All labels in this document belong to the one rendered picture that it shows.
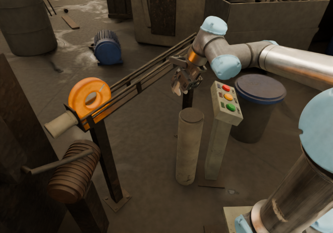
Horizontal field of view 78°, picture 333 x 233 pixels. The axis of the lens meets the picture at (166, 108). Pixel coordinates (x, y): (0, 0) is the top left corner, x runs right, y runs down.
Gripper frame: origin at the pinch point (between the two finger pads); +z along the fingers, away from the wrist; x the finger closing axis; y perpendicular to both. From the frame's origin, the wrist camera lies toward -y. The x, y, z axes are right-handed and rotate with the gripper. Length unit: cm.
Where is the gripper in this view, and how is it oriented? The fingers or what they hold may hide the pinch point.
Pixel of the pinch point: (174, 89)
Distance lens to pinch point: 90.0
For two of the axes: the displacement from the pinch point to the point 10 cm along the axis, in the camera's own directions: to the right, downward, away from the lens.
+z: -3.1, 5.5, 7.7
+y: 4.8, 7.9, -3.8
